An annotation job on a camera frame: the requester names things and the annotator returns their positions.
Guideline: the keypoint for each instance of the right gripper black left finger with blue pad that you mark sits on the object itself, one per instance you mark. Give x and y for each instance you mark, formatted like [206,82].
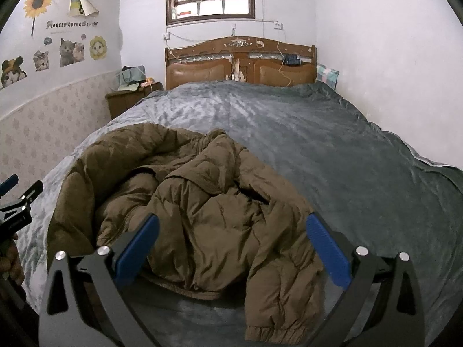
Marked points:
[66,317]

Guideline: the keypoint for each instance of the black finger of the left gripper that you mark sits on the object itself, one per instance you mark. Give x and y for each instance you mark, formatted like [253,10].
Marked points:
[17,214]

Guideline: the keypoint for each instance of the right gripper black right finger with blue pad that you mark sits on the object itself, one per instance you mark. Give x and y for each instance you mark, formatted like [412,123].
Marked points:
[397,316]

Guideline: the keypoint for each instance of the brown puffer jacket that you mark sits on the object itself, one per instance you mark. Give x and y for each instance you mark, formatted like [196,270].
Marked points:
[224,216]

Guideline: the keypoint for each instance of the grey plush bed blanket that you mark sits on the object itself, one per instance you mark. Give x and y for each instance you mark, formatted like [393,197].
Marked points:
[366,182]

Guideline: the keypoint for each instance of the cat in hat sticker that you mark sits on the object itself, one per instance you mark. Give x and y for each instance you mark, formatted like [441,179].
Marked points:
[12,72]

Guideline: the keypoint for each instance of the brown wooden nightstand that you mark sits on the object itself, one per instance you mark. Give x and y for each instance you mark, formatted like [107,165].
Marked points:
[119,102]

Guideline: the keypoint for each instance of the small tabby kitten sticker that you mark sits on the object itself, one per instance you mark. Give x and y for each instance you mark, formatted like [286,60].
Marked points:
[41,60]

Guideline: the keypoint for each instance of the two grey cats sticker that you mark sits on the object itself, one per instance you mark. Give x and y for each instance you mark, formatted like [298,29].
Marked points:
[71,52]

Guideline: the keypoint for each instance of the green bag on nightstand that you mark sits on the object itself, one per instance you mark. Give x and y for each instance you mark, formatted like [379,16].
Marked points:
[130,78]

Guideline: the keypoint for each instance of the yellow flower cat sticker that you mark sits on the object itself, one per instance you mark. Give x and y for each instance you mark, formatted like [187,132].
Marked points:
[98,48]

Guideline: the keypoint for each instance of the checkered pastel pillow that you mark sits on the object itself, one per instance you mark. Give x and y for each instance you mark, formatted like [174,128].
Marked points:
[327,75]

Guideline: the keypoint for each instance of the brown wooden headboard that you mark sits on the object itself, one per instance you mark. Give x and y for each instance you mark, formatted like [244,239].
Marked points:
[244,59]

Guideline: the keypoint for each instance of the black device on headboard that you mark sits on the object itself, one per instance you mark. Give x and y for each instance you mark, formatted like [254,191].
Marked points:
[291,60]

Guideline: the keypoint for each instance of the sunflower wall sticker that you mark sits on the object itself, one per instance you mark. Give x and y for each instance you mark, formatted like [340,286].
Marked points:
[34,8]

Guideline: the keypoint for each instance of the peeling paper wall poster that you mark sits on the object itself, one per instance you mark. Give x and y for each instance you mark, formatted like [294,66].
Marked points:
[82,8]

